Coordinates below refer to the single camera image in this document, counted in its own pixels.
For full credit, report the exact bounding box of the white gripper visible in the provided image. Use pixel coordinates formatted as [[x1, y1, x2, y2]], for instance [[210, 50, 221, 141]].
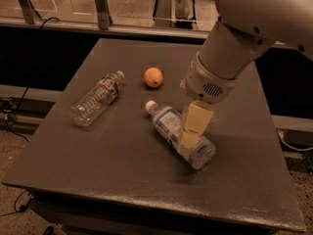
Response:
[[179, 54, 237, 149]]

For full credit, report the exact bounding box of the blue label plastic bottle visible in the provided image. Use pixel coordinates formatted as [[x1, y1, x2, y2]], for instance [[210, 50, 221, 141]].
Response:
[[145, 100, 216, 170]]

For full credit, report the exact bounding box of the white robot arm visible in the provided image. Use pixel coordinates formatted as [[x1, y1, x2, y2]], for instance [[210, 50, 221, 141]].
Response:
[[179, 0, 313, 149]]

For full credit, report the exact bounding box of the clear red label bottle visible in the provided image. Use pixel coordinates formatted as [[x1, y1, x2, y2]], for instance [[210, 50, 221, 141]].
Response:
[[69, 70, 125, 126]]

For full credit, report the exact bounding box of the orange fruit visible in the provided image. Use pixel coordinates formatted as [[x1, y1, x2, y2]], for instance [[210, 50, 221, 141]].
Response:
[[144, 68, 163, 88]]

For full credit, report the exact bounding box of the grey table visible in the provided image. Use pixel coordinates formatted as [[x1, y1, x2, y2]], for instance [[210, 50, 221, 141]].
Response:
[[1, 37, 307, 233]]

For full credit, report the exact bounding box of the white cable right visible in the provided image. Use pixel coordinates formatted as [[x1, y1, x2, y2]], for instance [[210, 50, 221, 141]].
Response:
[[277, 130, 313, 153]]

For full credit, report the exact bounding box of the metal window rail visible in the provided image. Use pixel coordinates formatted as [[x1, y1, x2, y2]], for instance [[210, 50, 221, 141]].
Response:
[[0, 0, 218, 42]]

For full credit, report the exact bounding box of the black cable left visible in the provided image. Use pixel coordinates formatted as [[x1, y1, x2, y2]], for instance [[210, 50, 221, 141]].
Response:
[[0, 17, 61, 142]]

